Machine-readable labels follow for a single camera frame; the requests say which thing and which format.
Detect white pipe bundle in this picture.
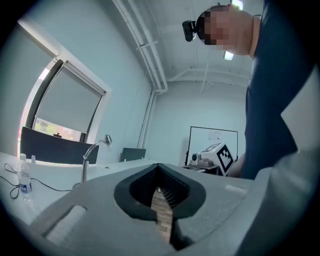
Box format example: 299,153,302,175
112,0,169,150

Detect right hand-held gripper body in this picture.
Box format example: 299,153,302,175
188,142,236,177

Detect person's head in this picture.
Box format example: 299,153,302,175
196,4,262,57

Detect black power cable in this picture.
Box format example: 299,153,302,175
0,163,73,200

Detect black head camera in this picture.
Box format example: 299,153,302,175
181,19,199,43

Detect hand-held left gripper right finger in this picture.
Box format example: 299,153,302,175
157,163,256,255

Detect person's navy shirt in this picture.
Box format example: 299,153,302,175
241,0,315,181

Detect window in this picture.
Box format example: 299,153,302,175
18,58,106,144

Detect grey roller blind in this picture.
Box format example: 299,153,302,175
34,63,106,134

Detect short dark divider panel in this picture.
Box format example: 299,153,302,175
120,147,147,162

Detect long dark divider panel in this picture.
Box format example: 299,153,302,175
19,126,100,165

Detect clear plastic water bottle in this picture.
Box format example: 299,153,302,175
16,153,34,203

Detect black-framed whiteboard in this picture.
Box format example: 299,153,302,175
186,126,240,168

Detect person's right forearm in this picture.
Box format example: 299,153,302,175
228,153,247,179

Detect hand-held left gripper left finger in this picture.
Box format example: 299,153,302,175
31,163,176,255

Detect paper sheet on whiteboard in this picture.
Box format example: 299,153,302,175
208,129,223,141

